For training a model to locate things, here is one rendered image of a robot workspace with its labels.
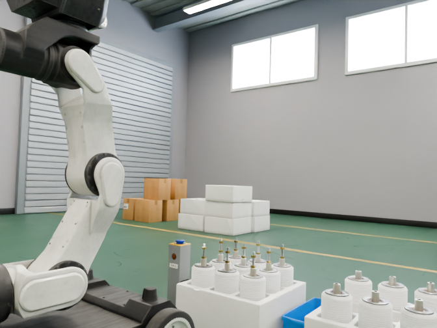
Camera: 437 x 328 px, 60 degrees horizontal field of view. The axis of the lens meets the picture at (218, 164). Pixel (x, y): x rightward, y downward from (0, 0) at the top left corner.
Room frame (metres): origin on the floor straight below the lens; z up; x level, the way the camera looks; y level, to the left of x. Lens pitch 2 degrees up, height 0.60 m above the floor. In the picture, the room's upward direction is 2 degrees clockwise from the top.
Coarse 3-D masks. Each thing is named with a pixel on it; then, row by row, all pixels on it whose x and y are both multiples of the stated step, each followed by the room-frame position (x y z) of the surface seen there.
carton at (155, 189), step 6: (144, 180) 5.34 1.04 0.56; (150, 180) 5.27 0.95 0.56; (156, 180) 5.20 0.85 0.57; (162, 180) 5.22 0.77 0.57; (168, 180) 5.32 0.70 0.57; (144, 186) 5.34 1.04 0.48; (150, 186) 5.27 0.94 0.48; (156, 186) 5.20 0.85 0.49; (162, 186) 5.22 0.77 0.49; (168, 186) 5.33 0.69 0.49; (144, 192) 5.33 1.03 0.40; (150, 192) 5.26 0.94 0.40; (156, 192) 5.20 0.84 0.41; (162, 192) 5.23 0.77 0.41; (168, 192) 5.33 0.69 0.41; (144, 198) 5.33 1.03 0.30; (150, 198) 5.26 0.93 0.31; (156, 198) 5.19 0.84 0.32; (162, 198) 5.23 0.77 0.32; (168, 198) 5.33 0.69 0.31
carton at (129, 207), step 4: (124, 200) 5.42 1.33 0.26; (128, 200) 5.35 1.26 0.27; (132, 200) 5.30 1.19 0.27; (124, 204) 5.41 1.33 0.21; (128, 204) 5.35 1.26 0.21; (132, 204) 5.30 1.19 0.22; (124, 208) 5.40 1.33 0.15; (128, 208) 5.35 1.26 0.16; (132, 208) 5.29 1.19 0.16; (124, 212) 5.40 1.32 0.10; (128, 212) 5.35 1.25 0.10; (132, 212) 5.29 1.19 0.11; (124, 216) 5.40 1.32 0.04; (128, 216) 5.34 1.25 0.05; (132, 216) 5.29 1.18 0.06; (132, 220) 5.29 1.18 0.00
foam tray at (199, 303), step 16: (176, 288) 1.53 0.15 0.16; (192, 288) 1.48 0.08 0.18; (208, 288) 1.48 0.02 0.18; (288, 288) 1.51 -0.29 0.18; (304, 288) 1.60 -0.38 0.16; (176, 304) 1.53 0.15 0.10; (192, 304) 1.48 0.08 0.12; (208, 304) 1.44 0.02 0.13; (224, 304) 1.39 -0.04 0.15; (240, 304) 1.35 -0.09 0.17; (256, 304) 1.31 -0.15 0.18; (272, 304) 1.38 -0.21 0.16; (288, 304) 1.48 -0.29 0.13; (192, 320) 1.48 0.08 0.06; (208, 320) 1.44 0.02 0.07; (224, 320) 1.39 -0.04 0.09; (240, 320) 1.35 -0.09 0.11; (256, 320) 1.31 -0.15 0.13; (272, 320) 1.38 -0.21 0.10
